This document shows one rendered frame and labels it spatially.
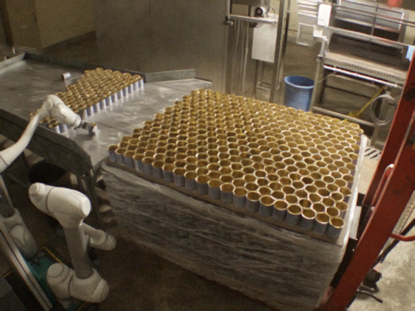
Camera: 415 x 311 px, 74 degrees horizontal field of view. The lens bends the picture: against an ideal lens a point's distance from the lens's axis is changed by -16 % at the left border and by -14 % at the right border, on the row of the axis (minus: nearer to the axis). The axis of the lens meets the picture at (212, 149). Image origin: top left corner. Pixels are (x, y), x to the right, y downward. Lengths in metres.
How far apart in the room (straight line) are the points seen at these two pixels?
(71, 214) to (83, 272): 0.43
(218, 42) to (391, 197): 3.31
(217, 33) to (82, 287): 3.45
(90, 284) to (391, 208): 1.61
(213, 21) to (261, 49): 0.75
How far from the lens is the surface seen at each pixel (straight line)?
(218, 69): 4.42
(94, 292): 1.91
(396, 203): 1.56
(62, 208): 1.54
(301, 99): 4.58
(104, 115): 2.55
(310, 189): 1.66
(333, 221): 1.52
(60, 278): 1.97
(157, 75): 3.06
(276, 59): 4.05
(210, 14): 4.29
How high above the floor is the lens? 2.21
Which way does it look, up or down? 34 degrees down
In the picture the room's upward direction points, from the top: 2 degrees clockwise
